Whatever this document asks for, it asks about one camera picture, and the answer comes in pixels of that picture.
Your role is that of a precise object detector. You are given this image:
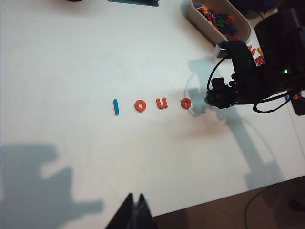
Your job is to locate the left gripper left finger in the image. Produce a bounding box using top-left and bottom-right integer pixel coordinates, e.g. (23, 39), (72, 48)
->
(104, 192), (134, 229)

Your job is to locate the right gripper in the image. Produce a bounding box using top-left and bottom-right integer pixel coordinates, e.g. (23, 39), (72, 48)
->
(206, 40), (275, 110)

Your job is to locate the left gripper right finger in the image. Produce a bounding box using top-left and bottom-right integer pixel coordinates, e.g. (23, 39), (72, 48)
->
(137, 193), (156, 229)

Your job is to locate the orange letter o magnet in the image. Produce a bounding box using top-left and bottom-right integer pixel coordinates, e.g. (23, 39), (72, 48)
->
(133, 99), (147, 113)
(180, 97), (192, 110)

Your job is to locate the blue letter l magnet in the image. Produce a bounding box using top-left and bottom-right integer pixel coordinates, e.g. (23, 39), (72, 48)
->
(112, 99), (121, 116)

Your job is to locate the orange letter u magnet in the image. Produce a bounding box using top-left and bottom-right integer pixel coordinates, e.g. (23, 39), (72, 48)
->
(156, 97), (170, 110)

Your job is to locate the green letter magnet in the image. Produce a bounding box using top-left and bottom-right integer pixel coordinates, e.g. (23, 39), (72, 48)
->
(215, 14), (228, 31)

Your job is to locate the letter magnet box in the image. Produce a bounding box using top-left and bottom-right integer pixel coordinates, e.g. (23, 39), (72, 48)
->
(107, 0), (160, 7)

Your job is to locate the beige oval pulp tray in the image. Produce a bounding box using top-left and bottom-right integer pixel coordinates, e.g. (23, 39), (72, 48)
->
(190, 0), (252, 46)

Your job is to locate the flat black object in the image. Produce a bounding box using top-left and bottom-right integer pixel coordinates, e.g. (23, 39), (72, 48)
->
(291, 92), (305, 116)

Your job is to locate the black camera cable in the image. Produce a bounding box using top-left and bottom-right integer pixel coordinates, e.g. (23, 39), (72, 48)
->
(206, 57), (292, 113)

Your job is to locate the thin floor cable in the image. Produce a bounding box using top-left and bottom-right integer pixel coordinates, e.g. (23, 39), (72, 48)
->
(246, 185), (289, 229)

